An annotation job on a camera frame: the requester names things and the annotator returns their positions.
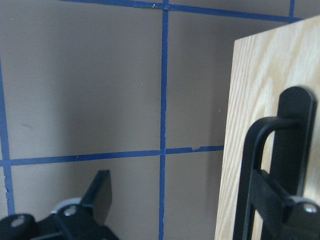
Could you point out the wooden drawer cabinet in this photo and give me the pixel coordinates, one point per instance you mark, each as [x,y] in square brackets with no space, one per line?
[263,65]

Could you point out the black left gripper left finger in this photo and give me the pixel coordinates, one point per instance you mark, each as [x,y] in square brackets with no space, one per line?
[97,199]

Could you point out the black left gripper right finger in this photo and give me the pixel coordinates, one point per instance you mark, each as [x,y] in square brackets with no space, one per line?
[284,216]

